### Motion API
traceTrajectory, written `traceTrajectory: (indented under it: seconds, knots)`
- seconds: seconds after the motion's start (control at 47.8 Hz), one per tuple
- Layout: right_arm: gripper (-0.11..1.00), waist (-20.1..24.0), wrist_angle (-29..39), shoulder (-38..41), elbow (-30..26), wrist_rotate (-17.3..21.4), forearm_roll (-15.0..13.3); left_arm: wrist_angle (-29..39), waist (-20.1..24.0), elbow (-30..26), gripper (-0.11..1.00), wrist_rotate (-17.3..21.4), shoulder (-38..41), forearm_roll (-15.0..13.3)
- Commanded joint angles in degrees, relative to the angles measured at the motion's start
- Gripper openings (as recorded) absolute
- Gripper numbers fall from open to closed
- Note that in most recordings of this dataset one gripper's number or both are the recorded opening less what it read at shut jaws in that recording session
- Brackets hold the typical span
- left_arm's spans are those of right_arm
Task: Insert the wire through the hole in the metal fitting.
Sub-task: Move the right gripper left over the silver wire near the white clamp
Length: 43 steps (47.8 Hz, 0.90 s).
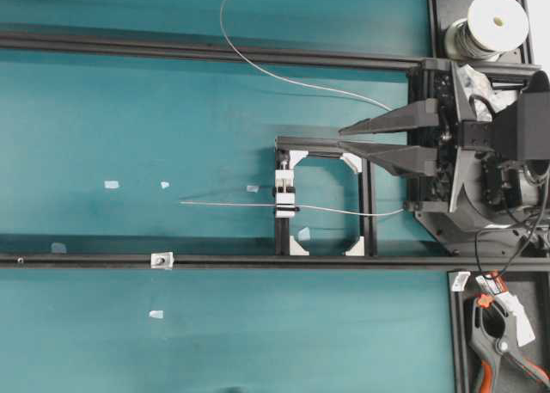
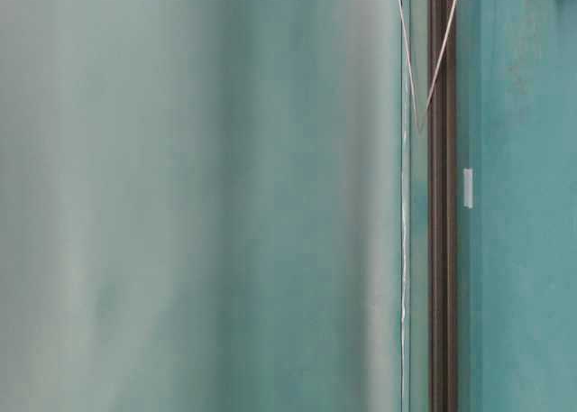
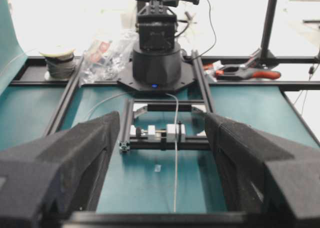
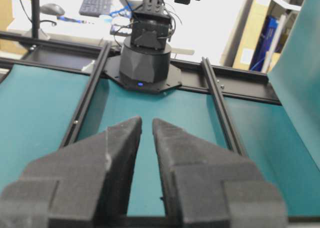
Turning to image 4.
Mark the teal backdrop sheet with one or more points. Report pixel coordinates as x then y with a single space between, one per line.
295 77

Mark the black rear frame bar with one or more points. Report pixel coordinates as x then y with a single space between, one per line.
71 57

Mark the black aluminium frame rail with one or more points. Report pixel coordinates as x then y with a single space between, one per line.
230 134
80 113

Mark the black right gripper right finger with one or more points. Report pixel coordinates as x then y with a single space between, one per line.
206 186

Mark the black computer mouse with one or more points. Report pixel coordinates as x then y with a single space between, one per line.
52 9

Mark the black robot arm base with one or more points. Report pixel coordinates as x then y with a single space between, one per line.
144 61

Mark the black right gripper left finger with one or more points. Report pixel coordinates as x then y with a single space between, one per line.
79 186

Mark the cardboard box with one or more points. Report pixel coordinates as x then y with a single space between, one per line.
241 45

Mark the black monitor stand pole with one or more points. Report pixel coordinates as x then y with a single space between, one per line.
36 31

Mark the black computer keyboard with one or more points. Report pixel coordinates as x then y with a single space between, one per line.
95 8

